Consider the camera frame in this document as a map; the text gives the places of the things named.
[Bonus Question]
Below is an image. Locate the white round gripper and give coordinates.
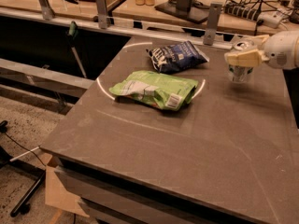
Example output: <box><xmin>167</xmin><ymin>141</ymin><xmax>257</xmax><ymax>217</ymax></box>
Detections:
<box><xmin>224</xmin><ymin>31</ymin><xmax>299</xmax><ymax>70</ymax></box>

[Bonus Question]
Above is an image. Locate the blue chip bag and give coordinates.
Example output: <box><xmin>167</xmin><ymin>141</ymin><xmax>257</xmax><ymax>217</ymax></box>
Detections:
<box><xmin>147</xmin><ymin>41</ymin><xmax>209</xmax><ymax>74</ymax></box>

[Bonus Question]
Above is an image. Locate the green chip bag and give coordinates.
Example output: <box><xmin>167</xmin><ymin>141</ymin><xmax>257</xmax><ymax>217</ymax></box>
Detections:
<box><xmin>109</xmin><ymin>71</ymin><xmax>198</xmax><ymax>111</ymax></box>

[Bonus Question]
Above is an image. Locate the white power adapter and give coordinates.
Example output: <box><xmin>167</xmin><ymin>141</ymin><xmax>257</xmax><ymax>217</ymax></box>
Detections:
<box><xmin>258</xmin><ymin>11</ymin><xmax>288</xmax><ymax>29</ymax></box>

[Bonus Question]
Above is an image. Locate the black power strip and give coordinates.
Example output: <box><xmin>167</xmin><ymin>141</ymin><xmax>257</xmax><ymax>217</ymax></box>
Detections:
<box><xmin>224</xmin><ymin>3</ymin><xmax>261</xmax><ymax>21</ymax></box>

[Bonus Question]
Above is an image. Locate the black monitor stand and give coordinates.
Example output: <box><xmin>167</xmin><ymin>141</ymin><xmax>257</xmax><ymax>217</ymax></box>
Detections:
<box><xmin>155</xmin><ymin>0</ymin><xmax>209</xmax><ymax>24</ymax></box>

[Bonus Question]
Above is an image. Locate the wooden drawer cabinet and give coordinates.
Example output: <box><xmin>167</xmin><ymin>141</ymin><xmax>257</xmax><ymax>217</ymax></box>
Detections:
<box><xmin>46</xmin><ymin>158</ymin><xmax>251</xmax><ymax>224</ymax></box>

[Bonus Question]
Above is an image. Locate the black chair base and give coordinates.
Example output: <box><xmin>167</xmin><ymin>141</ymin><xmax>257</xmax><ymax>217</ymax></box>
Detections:
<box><xmin>0</xmin><ymin>120</ymin><xmax>45</xmax><ymax>224</ymax></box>

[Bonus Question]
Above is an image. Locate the metal bracket right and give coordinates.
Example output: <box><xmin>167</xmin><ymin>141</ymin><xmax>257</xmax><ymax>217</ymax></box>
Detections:
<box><xmin>203</xmin><ymin>2</ymin><xmax>222</xmax><ymax>46</ymax></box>

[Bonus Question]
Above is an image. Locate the metal bracket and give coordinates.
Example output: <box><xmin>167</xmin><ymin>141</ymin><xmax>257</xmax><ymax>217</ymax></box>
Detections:
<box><xmin>203</xmin><ymin>2</ymin><xmax>222</xmax><ymax>46</ymax></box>
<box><xmin>38</xmin><ymin>0</ymin><xmax>55</xmax><ymax>21</ymax></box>
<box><xmin>95</xmin><ymin>0</ymin><xmax>108</xmax><ymax>29</ymax></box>

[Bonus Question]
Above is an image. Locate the metal bracket middle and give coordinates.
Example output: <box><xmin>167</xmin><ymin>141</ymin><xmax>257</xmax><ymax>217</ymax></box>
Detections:
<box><xmin>95</xmin><ymin>0</ymin><xmax>108</xmax><ymax>29</ymax></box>

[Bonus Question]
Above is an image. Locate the green handled tool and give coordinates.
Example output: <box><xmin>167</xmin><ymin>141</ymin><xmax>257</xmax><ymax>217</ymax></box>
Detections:
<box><xmin>66</xmin><ymin>21</ymin><xmax>87</xmax><ymax>78</ymax></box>

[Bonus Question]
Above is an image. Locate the metal bracket left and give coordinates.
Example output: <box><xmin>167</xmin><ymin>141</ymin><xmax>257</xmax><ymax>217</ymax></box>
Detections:
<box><xmin>38</xmin><ymin>0</ymin><xmax>55</xmax><ymax>21</ymax></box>

